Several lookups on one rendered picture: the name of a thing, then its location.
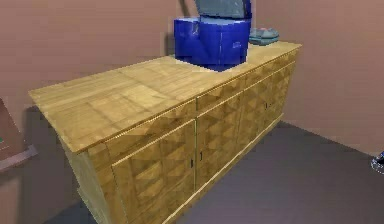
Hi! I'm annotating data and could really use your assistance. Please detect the blue open box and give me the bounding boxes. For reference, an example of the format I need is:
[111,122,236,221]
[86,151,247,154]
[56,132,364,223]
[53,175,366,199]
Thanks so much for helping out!
[173,0,253,73]

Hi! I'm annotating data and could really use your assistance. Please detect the yellow wooden sideboard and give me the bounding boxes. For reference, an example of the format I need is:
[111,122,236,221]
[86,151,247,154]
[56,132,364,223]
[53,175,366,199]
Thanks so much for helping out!
[28,40,303,224]

